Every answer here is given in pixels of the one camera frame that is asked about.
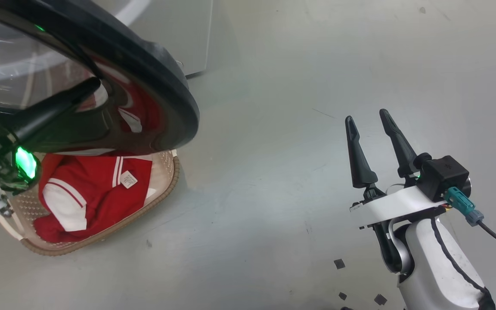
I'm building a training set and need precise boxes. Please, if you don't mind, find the cream perforated laundry basket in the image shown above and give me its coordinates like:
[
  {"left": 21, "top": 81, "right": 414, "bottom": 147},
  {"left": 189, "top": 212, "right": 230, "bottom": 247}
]
[{"left": 0, "top": 149, "right": 181, "bottom": 257}]

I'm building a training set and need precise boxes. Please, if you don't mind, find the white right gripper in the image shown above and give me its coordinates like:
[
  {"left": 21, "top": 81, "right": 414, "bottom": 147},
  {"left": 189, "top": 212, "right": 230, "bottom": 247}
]
[{"left": 345, "top": 108, "right": 452, "bottom": 229}]

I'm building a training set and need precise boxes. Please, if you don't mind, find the black round glass machine door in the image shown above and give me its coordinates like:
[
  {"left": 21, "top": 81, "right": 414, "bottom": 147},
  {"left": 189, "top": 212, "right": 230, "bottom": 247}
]
[{"left": 0, "top": 0, "right": 201, "bottom": 156}]

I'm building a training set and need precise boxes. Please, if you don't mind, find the white front-load washing machine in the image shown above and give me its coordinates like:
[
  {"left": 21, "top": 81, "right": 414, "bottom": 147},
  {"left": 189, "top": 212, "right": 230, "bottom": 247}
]
[{"left": 93, "top": 0, "right": 214, "bottom": 79}]

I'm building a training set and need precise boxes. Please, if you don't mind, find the teal right camera connector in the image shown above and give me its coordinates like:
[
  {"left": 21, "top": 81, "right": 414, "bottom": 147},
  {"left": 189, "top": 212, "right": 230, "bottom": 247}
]
[{"left": 443, "top": 187, "right": 485, "bottom": 227}]

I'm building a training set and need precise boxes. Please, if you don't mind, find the black twisted arm cable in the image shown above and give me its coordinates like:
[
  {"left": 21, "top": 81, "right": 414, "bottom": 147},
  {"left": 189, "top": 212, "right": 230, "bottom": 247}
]
[{"left": 430, "top": 217, "right": 492, "bottom": 298}]

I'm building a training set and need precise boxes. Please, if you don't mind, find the red and white clothing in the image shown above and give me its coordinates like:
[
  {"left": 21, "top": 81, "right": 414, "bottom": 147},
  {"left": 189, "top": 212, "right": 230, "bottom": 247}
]
[{"left": 34, "top": 152, "right": 154, "bottom": 244}]

